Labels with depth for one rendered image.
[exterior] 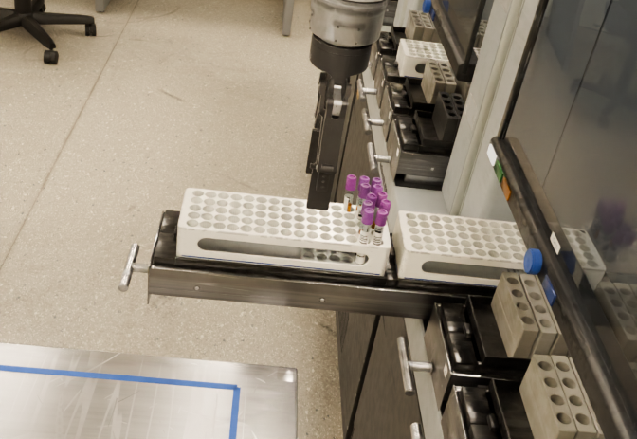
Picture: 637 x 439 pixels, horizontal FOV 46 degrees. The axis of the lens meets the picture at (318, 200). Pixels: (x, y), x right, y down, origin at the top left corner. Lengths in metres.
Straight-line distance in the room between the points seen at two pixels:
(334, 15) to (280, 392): 0.44
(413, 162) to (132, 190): 1.42
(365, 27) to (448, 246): 0.36
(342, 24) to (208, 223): 0.34
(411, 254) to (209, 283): 0.29
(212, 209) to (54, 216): 1.50
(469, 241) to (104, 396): 0.55
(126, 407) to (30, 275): 1.48
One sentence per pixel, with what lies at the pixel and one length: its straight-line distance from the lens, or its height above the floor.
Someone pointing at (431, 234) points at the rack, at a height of 0.86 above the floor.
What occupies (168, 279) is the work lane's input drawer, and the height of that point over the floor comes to 0.79.
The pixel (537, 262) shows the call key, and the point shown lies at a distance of 0.90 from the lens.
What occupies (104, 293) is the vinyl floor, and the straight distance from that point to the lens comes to 2.24.
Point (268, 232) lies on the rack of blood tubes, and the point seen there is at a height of 0.86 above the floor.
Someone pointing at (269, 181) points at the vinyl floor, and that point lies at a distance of 2.76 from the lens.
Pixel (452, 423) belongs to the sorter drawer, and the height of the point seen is 0.78.
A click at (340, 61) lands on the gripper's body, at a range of 0.92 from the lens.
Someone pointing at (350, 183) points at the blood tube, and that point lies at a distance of 1.09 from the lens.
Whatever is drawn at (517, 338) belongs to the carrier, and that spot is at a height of 0.86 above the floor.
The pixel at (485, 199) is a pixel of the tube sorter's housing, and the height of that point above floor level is 0.88.
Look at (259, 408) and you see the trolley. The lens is 0.88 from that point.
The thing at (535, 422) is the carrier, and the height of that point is 0.84.
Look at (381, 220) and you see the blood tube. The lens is 1.03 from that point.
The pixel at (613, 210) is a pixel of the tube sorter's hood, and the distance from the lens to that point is 0.79.
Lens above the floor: 1.48
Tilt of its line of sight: 33 degrees down
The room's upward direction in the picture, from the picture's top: 10 degrees clockwise
